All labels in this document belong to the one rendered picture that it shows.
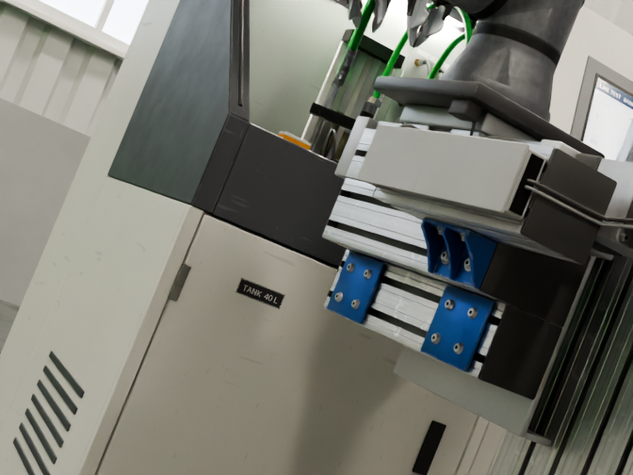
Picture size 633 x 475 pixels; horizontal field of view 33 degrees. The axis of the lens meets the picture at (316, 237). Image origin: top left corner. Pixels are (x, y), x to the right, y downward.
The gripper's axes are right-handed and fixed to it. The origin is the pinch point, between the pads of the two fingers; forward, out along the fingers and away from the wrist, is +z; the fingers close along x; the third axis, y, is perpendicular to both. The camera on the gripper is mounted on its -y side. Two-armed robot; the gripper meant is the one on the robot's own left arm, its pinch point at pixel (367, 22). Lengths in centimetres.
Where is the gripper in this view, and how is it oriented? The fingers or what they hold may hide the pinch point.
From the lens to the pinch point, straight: 195.2
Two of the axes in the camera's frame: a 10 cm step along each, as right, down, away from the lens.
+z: -0.2, 7.8, 6.3
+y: -2.2, 6.1, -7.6
